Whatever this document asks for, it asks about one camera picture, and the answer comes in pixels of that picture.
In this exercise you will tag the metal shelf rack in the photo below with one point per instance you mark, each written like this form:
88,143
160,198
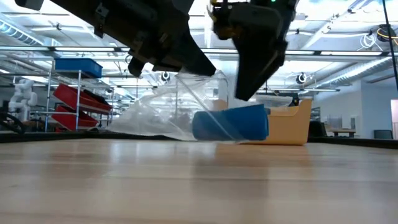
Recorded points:
48,93

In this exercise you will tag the white robot figure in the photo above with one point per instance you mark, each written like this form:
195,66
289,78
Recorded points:
23,96

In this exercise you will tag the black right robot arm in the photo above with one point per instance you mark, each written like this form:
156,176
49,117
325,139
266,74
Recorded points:
289,9

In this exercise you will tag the bright blue elastic bandage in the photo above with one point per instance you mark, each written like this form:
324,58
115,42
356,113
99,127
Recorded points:
242,124

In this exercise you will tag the distant desk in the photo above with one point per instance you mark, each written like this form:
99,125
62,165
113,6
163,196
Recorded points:
343,132

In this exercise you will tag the distant dark chair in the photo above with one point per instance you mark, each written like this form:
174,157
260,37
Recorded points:
383,134

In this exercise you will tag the black chair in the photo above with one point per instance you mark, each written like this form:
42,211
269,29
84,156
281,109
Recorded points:
317,129

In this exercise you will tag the yellow plastic bin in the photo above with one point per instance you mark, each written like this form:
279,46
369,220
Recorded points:
289,127

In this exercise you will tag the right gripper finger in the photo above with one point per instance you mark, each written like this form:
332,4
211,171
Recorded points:
255,68

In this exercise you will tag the blue storage bin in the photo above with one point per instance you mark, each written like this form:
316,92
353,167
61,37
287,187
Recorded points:
77,67

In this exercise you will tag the black aluminium table frame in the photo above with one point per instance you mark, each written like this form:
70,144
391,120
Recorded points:
46,136

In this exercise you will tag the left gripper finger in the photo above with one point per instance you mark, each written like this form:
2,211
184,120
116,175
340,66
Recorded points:
189,59

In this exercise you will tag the clear plastic zip bag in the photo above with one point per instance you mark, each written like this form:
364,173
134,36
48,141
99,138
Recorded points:
149,115

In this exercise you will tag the red tilted storage bin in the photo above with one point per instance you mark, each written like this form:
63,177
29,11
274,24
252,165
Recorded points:
66,95
66,119

